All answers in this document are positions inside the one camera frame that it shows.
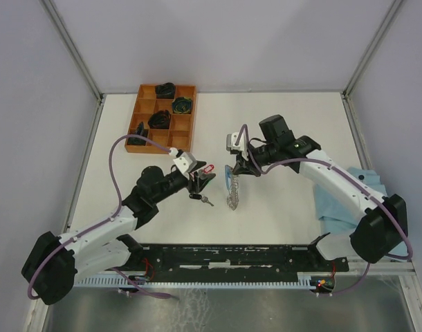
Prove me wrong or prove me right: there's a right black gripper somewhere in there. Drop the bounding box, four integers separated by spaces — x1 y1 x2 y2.
232 142 279 177

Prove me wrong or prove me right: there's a black tag key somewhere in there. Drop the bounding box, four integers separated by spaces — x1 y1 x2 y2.
190 194 214 207

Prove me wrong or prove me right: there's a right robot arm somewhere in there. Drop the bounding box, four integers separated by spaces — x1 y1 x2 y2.
226 115 413 270

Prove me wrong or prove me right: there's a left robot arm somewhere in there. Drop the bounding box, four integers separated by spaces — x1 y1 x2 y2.
21 161 216 305

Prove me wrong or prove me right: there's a green tag key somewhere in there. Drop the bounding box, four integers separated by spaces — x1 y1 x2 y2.
204 173 216 185

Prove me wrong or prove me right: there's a red tag key right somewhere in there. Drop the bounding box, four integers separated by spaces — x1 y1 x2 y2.
203 164 214 174

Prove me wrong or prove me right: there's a black rolled belt middle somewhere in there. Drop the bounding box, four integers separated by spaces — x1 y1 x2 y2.
148 110 171 129

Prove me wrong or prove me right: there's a green blue rolled belt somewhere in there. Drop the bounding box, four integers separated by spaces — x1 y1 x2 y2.
172 97 193 115

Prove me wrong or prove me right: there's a black green rolled belt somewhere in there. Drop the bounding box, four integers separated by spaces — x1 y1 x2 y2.
127 122 149 146

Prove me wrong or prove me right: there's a black rolled belt top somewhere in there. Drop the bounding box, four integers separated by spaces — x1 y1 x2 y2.
154 82 176 100

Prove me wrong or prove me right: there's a light blue cloth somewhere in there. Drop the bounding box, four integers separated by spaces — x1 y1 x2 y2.
314 167 387 234

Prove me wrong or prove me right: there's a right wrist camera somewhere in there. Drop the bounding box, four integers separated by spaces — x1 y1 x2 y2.
226 132 248 158

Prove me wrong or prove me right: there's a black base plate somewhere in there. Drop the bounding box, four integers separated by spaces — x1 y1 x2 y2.
119 243 349 282

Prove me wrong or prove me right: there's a white cable duct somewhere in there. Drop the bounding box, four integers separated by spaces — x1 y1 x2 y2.
74 273 315 290

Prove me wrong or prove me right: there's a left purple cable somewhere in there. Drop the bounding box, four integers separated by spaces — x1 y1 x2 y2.
27 134 179 300

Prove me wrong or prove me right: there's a left aluminium frame post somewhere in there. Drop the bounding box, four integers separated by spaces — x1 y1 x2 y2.
39 0 103 100

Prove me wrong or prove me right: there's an aluminium frame post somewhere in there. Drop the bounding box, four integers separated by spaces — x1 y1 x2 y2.
39 0 103 100
342 0 405 99

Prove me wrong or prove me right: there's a right aluminium frame post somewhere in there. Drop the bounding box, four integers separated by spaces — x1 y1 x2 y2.
342 0 405 99

